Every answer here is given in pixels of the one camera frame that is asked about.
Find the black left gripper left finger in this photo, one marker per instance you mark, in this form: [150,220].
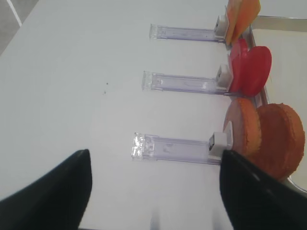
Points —
[56,201]

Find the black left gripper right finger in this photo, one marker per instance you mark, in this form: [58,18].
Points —
[255,201]

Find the red tomato slice front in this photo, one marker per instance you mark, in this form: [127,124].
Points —
[256,70]

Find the red tomato slice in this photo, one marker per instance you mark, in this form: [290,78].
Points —
[256,70]
[237,58]

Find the red tomato slice rear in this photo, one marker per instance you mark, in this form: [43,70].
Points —
[237,58]

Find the white square plate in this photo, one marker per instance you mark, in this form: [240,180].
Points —
[286,38]

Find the orange cheese slice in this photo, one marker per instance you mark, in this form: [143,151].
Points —
[240,13]

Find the clear pusher rack near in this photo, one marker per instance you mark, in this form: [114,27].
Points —
[152,147]

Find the clear pusher rack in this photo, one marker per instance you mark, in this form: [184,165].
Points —
[192,34]
[152,147]
[219,85]

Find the clear pusher rack middle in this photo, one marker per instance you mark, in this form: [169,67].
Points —
[219,85]

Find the clear pusher rack far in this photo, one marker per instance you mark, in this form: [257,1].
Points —
[192,34]

